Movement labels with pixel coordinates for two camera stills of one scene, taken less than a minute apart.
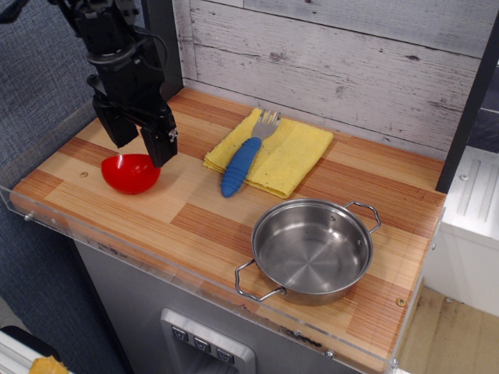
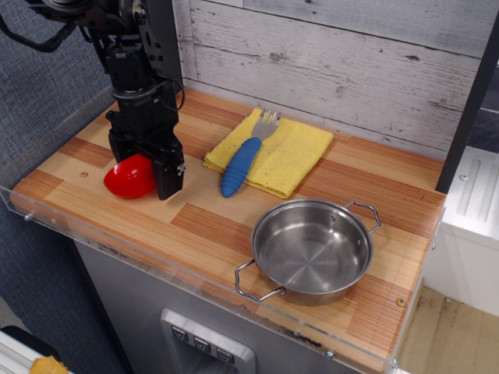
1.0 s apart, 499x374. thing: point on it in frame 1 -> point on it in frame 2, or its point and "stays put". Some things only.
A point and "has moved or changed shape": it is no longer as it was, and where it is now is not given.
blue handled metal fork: [264, 126] stays put
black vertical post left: [160, 18] stays put
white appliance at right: [464, 262] stays put
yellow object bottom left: [47, 365] stays put
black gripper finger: [161, 139] -> [169, 171]
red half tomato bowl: [130, 174] has moved or changed shape
